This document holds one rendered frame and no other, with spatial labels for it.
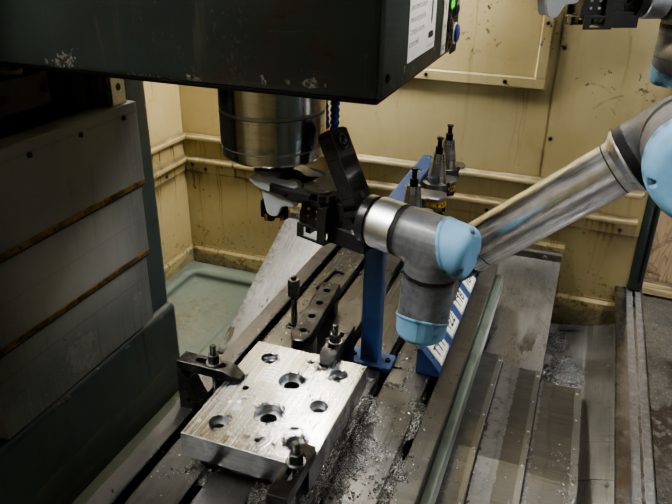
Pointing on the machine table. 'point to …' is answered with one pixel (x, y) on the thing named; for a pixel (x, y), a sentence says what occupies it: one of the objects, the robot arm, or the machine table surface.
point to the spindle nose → (270, 129)
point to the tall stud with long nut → (293, 297)
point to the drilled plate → (247, 455)
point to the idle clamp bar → (320, 309)
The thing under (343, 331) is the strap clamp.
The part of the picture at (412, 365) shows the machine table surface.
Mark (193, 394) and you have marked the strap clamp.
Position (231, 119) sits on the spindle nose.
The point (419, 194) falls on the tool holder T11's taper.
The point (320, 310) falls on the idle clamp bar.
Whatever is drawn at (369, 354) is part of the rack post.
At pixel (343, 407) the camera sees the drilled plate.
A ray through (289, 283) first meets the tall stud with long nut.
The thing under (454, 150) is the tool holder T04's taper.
